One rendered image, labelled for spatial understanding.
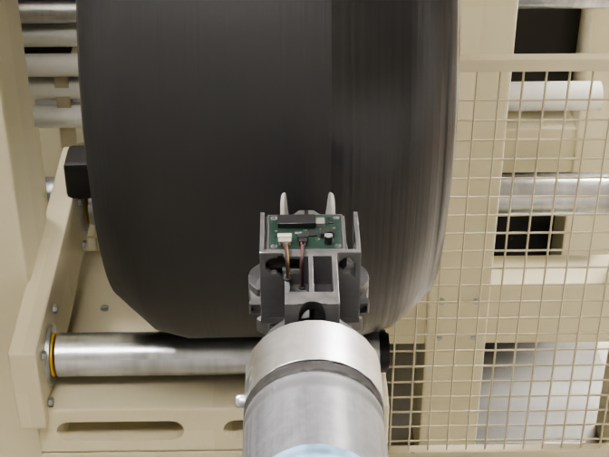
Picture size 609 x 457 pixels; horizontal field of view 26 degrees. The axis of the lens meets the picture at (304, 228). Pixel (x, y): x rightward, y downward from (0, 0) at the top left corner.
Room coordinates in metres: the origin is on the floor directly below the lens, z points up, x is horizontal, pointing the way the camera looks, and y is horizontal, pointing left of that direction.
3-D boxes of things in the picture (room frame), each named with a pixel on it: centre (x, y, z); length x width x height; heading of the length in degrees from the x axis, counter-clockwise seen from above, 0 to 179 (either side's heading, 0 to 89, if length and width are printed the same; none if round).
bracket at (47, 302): (1.19, 0.27, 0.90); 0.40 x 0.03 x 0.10; 1
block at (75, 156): (1.29, 0.25, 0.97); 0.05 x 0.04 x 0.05; 1
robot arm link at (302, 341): (0.66, 0.00, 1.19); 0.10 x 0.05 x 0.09; 91
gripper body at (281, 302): (0.74, 0.00, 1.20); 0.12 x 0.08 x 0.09; 1
